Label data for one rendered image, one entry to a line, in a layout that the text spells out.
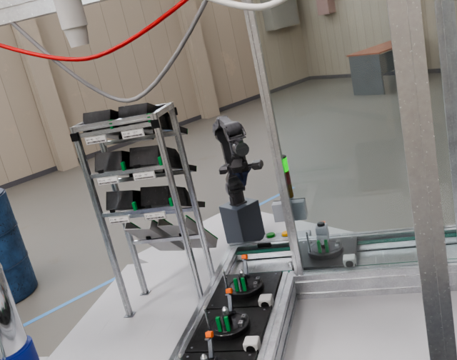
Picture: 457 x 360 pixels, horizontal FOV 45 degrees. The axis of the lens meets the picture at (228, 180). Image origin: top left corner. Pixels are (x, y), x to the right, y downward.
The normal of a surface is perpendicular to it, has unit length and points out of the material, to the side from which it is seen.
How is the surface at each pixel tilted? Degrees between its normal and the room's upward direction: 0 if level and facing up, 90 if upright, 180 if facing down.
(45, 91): 90
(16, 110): 90
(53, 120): 90
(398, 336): 0
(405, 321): 0
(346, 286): 90
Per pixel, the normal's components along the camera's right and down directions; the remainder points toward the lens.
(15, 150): 0.63, 0.10
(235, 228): -0.75, 0.34
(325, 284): -0.24, 0.33
